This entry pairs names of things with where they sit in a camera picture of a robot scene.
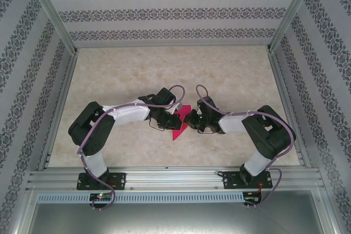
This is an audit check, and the pink paper sheet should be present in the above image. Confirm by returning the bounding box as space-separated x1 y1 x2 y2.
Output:
172 104 193 142

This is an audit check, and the grey metal sheet panel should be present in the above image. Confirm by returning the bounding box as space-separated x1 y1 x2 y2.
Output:
27 203 324 234

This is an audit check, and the aluminium mounting rail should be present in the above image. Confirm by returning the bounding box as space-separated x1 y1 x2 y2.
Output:
26 165 326 191

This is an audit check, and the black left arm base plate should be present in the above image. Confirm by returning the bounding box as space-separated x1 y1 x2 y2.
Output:
76 172 127 191

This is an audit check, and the slotted grey cable duct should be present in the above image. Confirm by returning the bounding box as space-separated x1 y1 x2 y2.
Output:
37 192 245 203

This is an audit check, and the aluminium side rail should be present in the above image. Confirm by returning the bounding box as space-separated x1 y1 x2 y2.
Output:
37 53 80 171
267 52 313 168

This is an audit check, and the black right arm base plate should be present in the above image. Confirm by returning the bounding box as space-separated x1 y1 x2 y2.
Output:
221 170 273 190

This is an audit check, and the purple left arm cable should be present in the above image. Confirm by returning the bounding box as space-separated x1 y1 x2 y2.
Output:
76 84 186 212

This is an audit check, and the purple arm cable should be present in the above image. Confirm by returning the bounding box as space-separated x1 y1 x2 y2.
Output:
76 84 186 212
195 84 297 209

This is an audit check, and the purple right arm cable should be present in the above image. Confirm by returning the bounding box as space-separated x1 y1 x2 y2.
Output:
195 84 297 209

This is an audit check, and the aluminium frame post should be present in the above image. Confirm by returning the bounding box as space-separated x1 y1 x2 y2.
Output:
23 0 80 55
266 0 321 54

